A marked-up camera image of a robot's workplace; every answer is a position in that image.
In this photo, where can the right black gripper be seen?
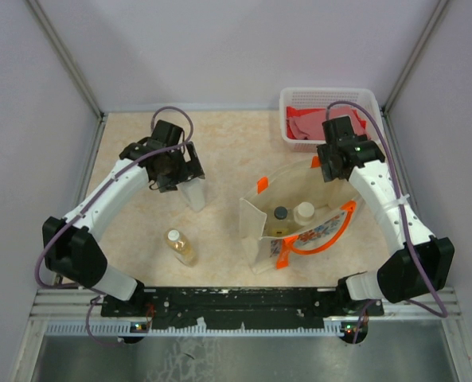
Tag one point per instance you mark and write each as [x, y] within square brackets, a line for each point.
[329, 174]

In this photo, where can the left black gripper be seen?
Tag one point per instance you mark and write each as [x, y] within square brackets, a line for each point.
[189, 170]

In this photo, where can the white bottle black cap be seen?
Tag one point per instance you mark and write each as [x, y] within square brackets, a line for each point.
[193, 192]

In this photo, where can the beige round bottle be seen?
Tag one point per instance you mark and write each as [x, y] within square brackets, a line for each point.
[304, 213]

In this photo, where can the canvas bag orange handles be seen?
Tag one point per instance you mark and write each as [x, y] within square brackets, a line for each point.
[337, 205]

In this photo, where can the clear bottle black cap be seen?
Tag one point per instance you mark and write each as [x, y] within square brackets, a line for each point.
[279, 223]

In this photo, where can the amber liquid bottle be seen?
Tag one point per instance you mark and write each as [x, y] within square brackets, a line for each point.
[181, 246]

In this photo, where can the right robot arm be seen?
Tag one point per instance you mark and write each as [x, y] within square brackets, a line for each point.
[418, 262]

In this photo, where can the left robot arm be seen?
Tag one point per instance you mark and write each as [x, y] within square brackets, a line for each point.
[71, 243]

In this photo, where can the red cloth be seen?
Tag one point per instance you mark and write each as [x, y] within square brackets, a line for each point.
[306, 124]

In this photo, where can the white plastic basket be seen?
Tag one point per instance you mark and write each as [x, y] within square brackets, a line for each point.
[302, 98]

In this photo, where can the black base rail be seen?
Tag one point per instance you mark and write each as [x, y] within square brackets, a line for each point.
[233, 307]

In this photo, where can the aluminium frame rail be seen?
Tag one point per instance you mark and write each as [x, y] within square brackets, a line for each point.
[61, 304]

